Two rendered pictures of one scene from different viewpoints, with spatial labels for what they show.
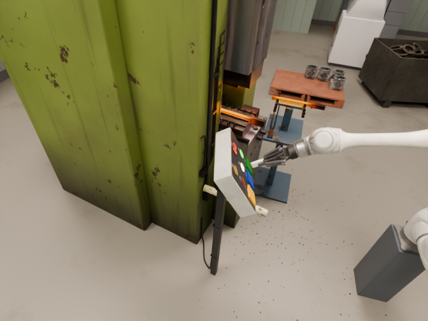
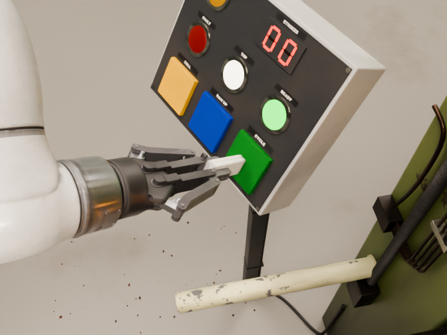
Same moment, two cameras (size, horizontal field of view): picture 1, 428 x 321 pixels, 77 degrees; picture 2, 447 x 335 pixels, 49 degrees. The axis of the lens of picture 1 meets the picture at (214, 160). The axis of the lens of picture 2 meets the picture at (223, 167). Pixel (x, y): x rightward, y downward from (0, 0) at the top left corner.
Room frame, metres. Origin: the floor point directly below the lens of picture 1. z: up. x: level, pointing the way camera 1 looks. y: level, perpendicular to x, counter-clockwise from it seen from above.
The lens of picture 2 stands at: (1.38, -0.46, 1.64)
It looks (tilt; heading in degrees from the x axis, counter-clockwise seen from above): 56 degrees down; 145
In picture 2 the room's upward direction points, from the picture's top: straight up
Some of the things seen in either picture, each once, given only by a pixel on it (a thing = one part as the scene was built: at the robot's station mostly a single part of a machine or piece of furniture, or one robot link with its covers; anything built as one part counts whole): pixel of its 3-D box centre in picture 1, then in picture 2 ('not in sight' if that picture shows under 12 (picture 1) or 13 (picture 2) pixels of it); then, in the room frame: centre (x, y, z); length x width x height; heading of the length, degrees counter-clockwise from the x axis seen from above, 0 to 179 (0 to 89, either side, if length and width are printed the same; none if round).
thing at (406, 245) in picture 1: (414, 235); not in sight; (0.96, -1.22, 0.63); 0.22 x 0.18 x 0.06; 169
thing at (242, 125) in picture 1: (220, 117); not in sight; (1.58, -0.02, 0.96); 0.42 x 0.20 x 0.09; 66
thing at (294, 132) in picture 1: (283, 129); not in sight; (1.91, -0.57, 0.67); 0.40 x 0.30 x 0.02; 165
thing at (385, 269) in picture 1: (388, 265); not in sight; (0.94, -1.21, 0.30); 0.20 x 0.20 x 0.60; 79
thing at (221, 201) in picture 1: (218, 230); (257, 217); (0.95, -0.06, 0.54); 0.04 x 0.04 x 1.08; 66
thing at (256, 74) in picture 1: (223, 65); not in sight; (1.58, -0.02, 1.32); 0.42 x 0.20 x 0.10; 66
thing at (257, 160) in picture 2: (248, 166); (247, 161); (1.05, -0.18, 1.01); 0.07 x 0.05 x 0.07; 1
